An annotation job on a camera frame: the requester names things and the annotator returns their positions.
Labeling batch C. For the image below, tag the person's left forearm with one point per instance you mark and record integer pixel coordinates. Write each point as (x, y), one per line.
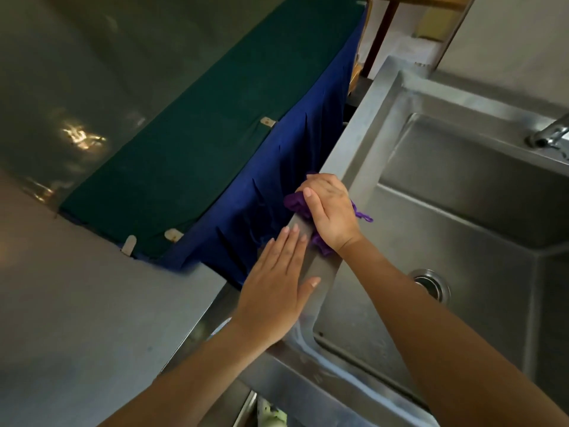
(195, 377)

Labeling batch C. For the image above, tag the stainless steel sink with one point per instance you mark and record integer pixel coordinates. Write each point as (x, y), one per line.
(449, 208)

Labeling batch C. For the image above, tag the person's right thumb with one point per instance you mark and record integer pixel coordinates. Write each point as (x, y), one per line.
(310, 203)

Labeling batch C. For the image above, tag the person's left hand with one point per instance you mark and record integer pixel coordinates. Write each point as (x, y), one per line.
(271, 293)

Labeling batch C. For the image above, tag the blue pleated table skirt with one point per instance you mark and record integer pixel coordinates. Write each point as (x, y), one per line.
(284, 173)

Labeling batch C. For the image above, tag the yellow box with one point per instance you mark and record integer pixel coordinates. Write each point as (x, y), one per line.
(438, 24)

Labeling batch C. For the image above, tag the dark green tablecloth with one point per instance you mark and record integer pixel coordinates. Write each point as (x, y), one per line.
(213, 124)

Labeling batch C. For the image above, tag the person's left little finger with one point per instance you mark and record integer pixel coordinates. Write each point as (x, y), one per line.
(265, 258)

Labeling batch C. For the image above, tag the white object under sink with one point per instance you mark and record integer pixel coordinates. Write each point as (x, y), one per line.
(269, 415)

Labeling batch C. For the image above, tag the chrome faucet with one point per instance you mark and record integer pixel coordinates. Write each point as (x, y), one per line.
(547, 135)

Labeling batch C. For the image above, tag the purple cleaning cloth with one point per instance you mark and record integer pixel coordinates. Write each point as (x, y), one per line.
(295, 204)

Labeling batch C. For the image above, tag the person's left middle finger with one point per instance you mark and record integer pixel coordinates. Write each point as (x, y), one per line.
(291, 248)

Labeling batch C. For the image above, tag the round metal sink drain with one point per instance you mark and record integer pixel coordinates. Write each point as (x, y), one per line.
(430, 285)

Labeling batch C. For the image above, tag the white skirt clip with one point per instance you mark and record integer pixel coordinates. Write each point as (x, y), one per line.
(267, 121)
(173, 235)
(129, 245)

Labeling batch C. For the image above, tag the person's left thumb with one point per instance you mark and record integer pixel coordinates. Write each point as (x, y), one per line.
(310, 289)

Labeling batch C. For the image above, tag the brown wooden post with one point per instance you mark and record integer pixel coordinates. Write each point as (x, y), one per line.
(380, 37)

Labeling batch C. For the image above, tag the person's right forearm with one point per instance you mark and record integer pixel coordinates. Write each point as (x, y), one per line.
(440, 346)

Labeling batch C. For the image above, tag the person's right hand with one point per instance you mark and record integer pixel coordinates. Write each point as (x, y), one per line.
(333, 213)

